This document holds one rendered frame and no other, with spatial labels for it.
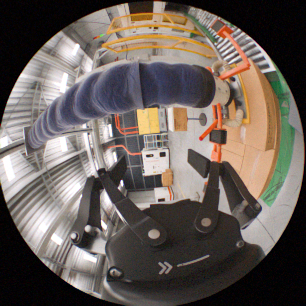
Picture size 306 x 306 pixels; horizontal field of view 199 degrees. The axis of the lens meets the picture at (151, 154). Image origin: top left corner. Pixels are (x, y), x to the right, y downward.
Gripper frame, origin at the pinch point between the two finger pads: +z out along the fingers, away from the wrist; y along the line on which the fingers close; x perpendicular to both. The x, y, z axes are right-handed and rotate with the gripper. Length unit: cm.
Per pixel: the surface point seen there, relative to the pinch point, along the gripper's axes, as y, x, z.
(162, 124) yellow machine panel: 117, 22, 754
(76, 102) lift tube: -27.5, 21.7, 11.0
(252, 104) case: 63, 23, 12
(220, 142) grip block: 32.3, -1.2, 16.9
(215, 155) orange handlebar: 33.0, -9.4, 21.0
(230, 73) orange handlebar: 33.3, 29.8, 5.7
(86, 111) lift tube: -25.1, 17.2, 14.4
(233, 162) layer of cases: 103, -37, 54
